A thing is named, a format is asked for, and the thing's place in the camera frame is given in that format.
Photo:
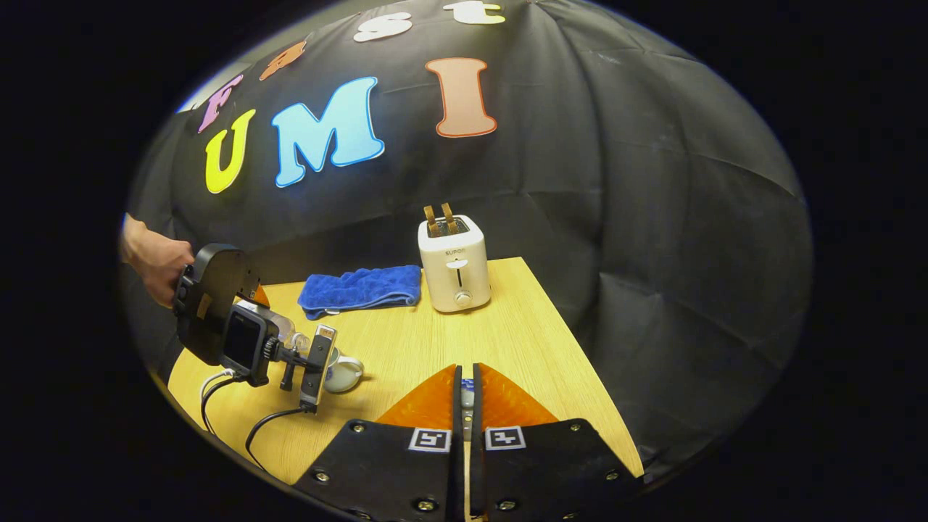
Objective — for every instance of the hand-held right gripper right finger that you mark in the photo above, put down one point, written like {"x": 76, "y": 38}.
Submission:
{"x": 544, "y": 471}

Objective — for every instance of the white teacup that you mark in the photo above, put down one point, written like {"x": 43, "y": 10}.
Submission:
{"x": 342, "y": 373}

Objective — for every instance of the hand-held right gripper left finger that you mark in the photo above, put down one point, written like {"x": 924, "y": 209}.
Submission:
{"x": 391, "y": 471}

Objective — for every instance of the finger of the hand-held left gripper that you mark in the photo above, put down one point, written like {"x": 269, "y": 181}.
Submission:
{"x": 261, "y": 297}

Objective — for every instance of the clear plastic water bottle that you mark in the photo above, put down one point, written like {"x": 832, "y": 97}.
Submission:
{"x": 286, "y": 326}

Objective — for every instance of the blue towel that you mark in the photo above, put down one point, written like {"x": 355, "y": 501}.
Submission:
{"x": 359, "y": 288}

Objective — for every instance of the white toaster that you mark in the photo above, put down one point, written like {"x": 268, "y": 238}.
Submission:
{"x": 457, "y": 275}

